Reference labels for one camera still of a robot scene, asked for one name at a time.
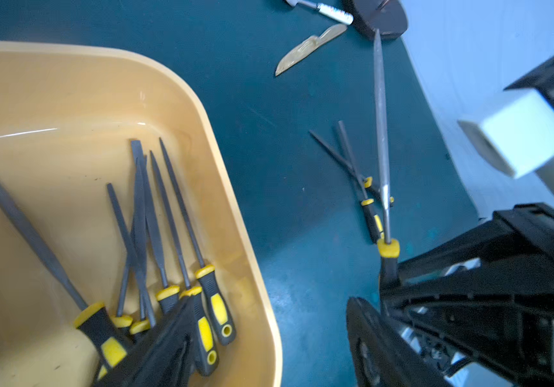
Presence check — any yellow plastic storage box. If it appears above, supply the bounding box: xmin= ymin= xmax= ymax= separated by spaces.
xmin=0 ymin=42 xmax=283 ymax=386

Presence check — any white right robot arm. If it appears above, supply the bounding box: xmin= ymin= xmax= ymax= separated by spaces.
xmin=351 ymin=56 xmax=554 ymax=386

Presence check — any dark oval stand base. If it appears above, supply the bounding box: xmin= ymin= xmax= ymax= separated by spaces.
xmin=341 ymin=0 xmax=409 ymax=41

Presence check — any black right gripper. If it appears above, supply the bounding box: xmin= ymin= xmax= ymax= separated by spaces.
xmin=380 ymin=203 xmax=554 ymax=386

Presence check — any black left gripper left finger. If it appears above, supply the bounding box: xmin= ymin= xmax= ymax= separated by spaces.
xmin=93 ymin=300 xmax=196 ymax=386

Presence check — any file tool black yellow handle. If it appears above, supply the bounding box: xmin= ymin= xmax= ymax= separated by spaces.
xmin=0 ymin=183 xmax=132 ymax=381
xmin=338 ymin=120 xmax=383 ymax=244
xmin=309 ymin=127 xmax=394 ymax=208
xmin=373 ymin=29 xmax=400 ymax=290
xmin=159 ymin=139 xmax=237 ymax=346
xmin=131 ymin=140 xmax=180 ymax=316
xmin=150 ymin=151 xmax=219 ymax=377

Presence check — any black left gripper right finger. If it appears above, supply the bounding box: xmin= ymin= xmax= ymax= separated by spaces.
xmin=346 ymin=298 xmax=449 ymax=386

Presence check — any spoon with white cartoon handle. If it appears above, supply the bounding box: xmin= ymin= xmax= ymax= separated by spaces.
xmin=285 ymin=0 xmax=354 ymax=25

